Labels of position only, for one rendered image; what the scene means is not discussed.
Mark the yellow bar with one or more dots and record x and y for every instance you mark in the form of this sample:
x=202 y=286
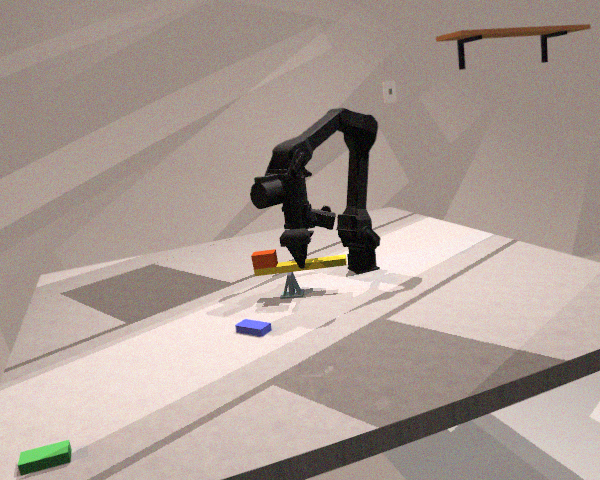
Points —
x=266 y=263

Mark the blue rectangular block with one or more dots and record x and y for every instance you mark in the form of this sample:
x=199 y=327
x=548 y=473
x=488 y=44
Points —
x=253 y=328

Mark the green rectangular bar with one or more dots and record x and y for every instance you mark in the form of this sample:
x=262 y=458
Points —
x=48 y=456

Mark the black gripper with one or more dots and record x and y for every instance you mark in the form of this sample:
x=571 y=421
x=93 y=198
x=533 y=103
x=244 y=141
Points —
x=297 y=238

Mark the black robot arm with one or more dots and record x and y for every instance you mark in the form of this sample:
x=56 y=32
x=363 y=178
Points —
x=289 y=185

